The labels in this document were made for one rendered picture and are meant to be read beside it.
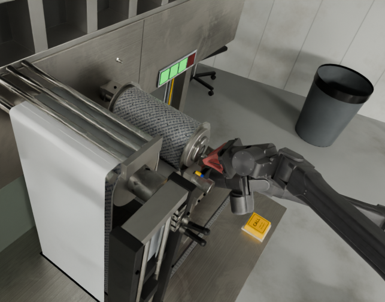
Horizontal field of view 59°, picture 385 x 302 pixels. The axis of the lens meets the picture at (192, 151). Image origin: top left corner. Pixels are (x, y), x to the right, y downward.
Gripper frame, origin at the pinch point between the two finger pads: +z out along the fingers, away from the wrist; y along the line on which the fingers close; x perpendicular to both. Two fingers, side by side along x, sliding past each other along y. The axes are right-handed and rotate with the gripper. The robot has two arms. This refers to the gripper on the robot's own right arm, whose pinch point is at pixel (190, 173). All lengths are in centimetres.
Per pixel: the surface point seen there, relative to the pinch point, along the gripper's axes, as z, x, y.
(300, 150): 35, -102, 183
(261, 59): 92, -41, 254
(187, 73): 48, 9, 73
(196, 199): -10.8, 0.8, -12.1
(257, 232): -16.2, -26.4, 6.5
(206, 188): -14.8, 4.9, -11.3
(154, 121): -2.8, 24.0, -10.5
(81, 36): 8, 48, -14
